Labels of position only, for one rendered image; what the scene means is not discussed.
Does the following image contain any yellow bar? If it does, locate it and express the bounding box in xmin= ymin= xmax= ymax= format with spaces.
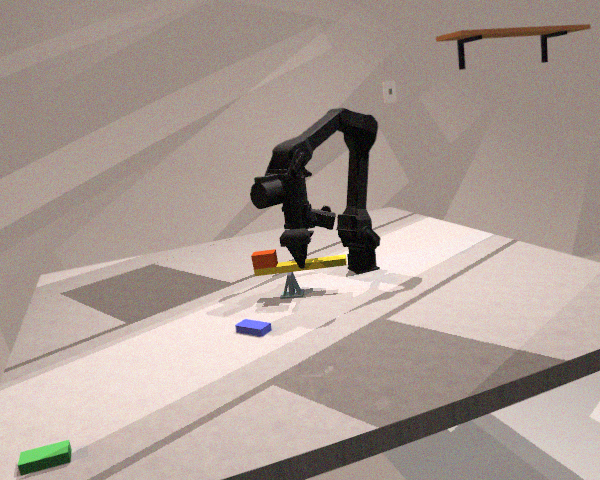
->
xmin=251 ymin=249 xmax=347 ymax=276

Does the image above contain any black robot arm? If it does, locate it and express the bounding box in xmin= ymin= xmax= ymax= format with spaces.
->
xmin=250 ymin=108 xmax=381 ymax=274

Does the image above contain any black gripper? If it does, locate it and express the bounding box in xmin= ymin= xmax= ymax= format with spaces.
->
xmin=280 ymin=198 xmax=314 ymax=268

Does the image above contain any green rectangular bar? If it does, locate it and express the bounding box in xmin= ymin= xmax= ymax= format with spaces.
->
xmin=18 ymin=439 xmax=72 ymax=476

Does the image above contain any blue rectangular block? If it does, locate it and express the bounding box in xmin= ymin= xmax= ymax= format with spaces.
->
xmin=235 ymin=319 xmax=272 ymax=337

